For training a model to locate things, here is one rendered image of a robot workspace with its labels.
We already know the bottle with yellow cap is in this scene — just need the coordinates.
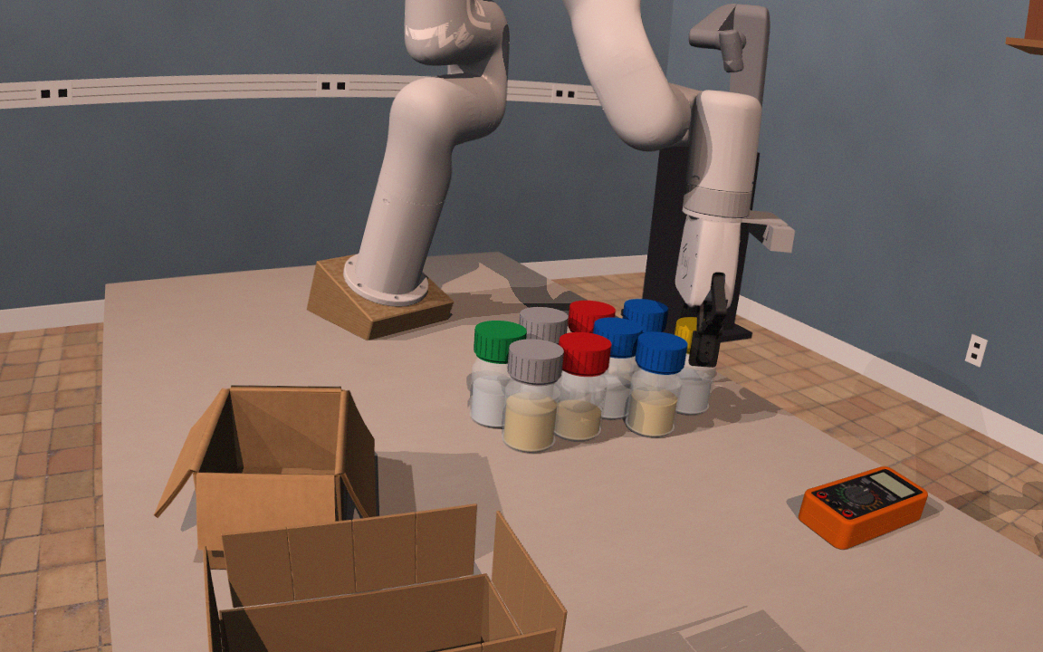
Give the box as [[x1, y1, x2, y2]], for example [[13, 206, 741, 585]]
[[675, 317, 717, 416]]

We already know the glass bottle with grey cap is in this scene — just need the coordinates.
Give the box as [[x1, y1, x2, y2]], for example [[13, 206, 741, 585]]
[[502, 339, 564, 454]]

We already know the green-capped bottle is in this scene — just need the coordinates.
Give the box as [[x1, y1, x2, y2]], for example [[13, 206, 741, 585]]
[[470, 321, 527, 429]]

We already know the orange digital multimeter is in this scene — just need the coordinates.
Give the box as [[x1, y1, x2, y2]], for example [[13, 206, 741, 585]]
[[799, 466, 928, 550]]

